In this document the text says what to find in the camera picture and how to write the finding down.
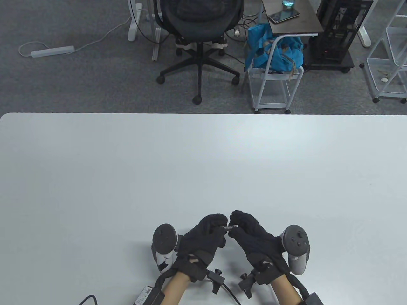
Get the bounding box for person's right hand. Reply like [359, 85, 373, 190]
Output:
[228, 210, 291, 285]

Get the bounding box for person's left hand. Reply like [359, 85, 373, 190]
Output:
[174, 213, 229, 282]

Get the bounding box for person's left forearm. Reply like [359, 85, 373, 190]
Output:
[160, 272, 192, 305]

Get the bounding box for person's right forearm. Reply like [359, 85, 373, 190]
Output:
[270, 276, 302, 305]

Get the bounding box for grey hand controller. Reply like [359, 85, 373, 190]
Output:
[152, 223, 180, 274]
[279, 225, 310, 275]

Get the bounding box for black box with white label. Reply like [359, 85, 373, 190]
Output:
[133, 285, 165, 305]

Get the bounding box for blue bag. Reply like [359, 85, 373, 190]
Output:
[244, 23, 305, 74]

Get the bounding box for white desk leg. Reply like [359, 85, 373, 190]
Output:
[127, 0, 143, 42]
[357, 24, 371, 48]

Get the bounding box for black mesh office chair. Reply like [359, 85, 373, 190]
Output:
[154, 0, 245, 105]

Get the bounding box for white rolling side table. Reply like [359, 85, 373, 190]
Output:
[247, 0, 325, 114]

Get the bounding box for black computer case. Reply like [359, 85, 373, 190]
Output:
[304, 0, 374, 74]

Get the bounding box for black smartphone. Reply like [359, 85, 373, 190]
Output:
[268, 10, 300, 24]

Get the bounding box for white power strip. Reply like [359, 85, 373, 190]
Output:
[31, 45, 75, 58]

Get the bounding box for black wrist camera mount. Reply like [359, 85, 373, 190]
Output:
[238, 273, 256, 299]
[207, 268, 225, 295]

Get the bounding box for black braided cable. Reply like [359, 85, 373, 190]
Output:
[285, 274, 310, 302]
[154, 268, 178, 294]

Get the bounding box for black camera cable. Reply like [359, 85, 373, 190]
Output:
[223, 284, 243, 305]

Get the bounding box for aluminium post base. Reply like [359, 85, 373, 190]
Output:
[152, 27, 162, 61]

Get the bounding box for white power cable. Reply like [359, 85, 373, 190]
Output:
[18, 14, 132, 58]

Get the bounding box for white wire shelf cart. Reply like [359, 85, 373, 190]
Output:
[360, 0, 407, 104]

